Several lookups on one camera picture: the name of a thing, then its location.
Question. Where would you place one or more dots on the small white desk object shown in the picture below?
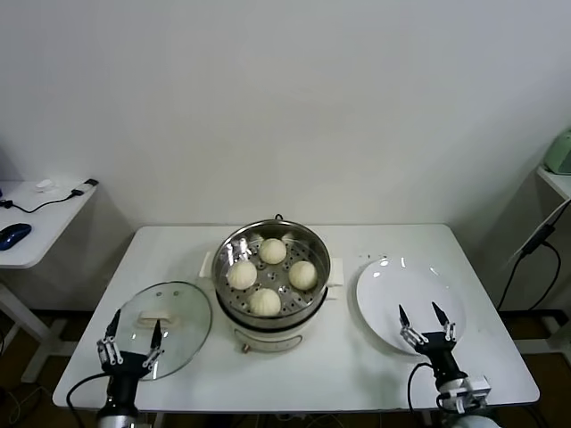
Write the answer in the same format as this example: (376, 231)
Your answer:
(43, 184)

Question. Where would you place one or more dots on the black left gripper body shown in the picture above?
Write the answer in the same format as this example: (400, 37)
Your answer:
(125, 374)

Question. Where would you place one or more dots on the white steamed baozi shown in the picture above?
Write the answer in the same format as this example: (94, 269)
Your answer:
(242, 275)
(265, 302)
(272, 250)
(303, 274)

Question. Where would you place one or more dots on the white side table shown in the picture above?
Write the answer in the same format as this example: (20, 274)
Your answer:
(557, 180)

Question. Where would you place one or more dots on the white round plate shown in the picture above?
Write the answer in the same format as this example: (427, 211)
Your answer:
(383, 303)

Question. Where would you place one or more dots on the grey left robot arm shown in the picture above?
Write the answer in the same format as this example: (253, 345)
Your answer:
(116, 414)

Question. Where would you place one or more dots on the cream electric cooking pot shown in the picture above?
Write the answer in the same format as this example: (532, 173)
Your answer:
(267, 341)

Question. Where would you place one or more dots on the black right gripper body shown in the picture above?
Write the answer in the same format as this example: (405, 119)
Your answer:
(439, 356)

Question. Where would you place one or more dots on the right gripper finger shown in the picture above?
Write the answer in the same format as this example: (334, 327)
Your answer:
(403, 317)
(439, 314)

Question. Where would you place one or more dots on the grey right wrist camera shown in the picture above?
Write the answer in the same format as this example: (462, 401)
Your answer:
(475, 387)

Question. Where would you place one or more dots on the mint green appliance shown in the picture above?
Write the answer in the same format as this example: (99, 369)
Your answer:
(560, 153)

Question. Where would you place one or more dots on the stainless steel steamer basket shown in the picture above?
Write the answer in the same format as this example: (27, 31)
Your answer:
(232, 247)

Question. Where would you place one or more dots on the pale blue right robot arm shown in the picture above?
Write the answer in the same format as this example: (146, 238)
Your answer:
(473, 421)

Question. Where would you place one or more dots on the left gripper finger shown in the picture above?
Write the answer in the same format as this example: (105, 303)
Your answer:
(155, 336)
(112, 327)

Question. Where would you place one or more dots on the white side desk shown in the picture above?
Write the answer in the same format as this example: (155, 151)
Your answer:
(44, 223)

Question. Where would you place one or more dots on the round glass pot lid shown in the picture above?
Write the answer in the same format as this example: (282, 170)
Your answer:
(187, 307)

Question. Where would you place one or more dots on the blue computer mouse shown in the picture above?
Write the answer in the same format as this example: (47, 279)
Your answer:
(15, 232)

